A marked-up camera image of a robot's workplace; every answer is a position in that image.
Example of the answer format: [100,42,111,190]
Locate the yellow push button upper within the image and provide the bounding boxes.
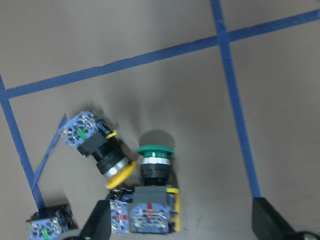
[60,110,137,190]

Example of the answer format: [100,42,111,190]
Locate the yellow push button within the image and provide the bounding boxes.
[107,188,134,234]
[60,110,137,190]

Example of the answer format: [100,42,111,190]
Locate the yellow push button lower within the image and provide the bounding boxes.
[107,188,134,234]

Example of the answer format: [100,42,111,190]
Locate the green push button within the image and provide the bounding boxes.
[25,204,74,240]
[128,145,181,235]

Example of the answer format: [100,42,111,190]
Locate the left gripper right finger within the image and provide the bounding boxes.
[251,197,297,240]

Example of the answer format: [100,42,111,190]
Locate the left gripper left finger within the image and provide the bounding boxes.
[79,199,112,240]

